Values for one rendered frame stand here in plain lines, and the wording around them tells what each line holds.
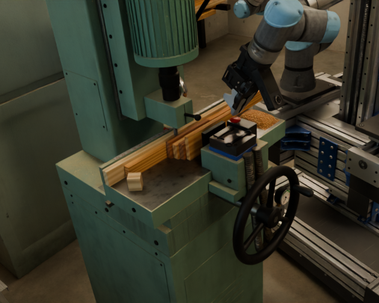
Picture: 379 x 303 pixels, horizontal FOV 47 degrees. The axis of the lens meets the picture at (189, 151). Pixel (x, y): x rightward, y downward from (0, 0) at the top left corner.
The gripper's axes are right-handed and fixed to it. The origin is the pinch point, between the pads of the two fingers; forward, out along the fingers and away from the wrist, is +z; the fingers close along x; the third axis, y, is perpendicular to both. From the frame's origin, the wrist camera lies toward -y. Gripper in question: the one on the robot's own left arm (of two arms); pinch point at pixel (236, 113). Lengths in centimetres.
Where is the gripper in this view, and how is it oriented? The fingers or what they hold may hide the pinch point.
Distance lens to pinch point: 123.5
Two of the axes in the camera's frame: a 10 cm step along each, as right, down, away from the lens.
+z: -2.8, 5.8, 7.7
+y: -6.6, -7.0, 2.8
